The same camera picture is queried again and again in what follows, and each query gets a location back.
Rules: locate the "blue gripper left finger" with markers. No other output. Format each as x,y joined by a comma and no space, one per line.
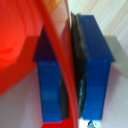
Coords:
50,83

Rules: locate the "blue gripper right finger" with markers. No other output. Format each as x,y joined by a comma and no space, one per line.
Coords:
96,66

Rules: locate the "red plastic bowl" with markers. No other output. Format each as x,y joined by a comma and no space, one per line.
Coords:
20,36

